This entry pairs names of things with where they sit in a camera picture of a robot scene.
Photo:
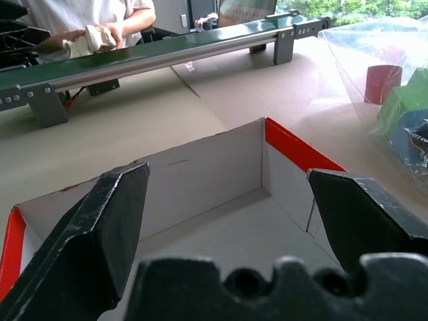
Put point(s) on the black cup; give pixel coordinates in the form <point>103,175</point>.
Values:
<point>208,24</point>

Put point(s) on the black plastic crate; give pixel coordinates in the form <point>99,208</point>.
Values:
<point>16,36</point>

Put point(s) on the blue block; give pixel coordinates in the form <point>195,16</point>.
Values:
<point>409,127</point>

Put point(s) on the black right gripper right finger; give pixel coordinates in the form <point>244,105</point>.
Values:
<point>364,217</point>

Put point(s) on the person's right hand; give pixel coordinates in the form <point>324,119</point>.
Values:
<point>63,36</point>

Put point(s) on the green block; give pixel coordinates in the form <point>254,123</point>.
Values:
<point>401,100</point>

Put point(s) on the person in white shirt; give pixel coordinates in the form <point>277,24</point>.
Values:
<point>83,13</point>

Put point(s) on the person's left hand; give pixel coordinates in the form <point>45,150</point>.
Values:
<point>115,31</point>

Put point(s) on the green conveyor belt grey frame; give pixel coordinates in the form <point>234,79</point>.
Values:
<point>174,50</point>

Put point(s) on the clear plastic bag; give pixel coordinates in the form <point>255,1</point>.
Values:
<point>378,83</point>

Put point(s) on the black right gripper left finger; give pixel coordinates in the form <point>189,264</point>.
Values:
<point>100,234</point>

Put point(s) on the dark red cylinder block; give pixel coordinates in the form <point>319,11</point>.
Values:
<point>381,85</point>

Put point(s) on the red white cardboard box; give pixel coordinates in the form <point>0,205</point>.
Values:
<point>207,187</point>

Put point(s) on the white shoe with ribbed sole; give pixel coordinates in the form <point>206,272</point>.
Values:
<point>98,37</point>

